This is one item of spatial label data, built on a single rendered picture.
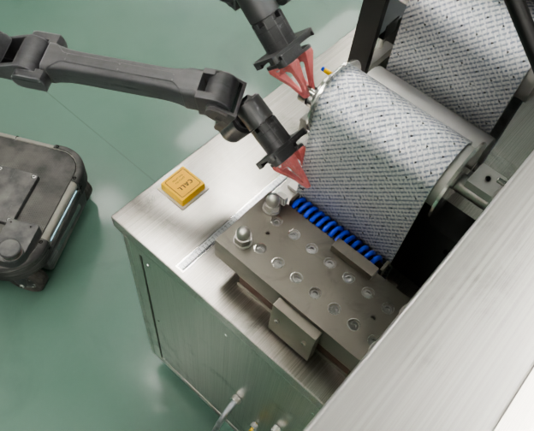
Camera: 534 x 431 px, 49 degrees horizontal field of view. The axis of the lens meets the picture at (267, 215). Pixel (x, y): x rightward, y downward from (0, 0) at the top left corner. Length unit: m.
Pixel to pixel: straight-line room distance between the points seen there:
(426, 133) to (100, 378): 1.49
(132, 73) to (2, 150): 1.29
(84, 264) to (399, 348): 1.99
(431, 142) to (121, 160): 1.79
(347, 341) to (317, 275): 0.13
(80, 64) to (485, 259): 0.91
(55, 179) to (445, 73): 1.51
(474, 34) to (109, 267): 1.61
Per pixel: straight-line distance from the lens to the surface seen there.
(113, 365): 2.12
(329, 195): 1.11
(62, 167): 2.26
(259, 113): 1.10
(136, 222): 1.29
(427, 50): 1.12
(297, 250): 1.10
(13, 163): 2.31
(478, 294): 0.40
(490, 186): 0.95
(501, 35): 1.06
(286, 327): 1.09
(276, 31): 1.00
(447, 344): 0.38
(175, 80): 1.10
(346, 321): 1.06
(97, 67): 1.16
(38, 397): 2.14
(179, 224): 1.28
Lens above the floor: 1.98
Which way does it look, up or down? 57 degrees down
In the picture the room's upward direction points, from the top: 9 degrees clockwise
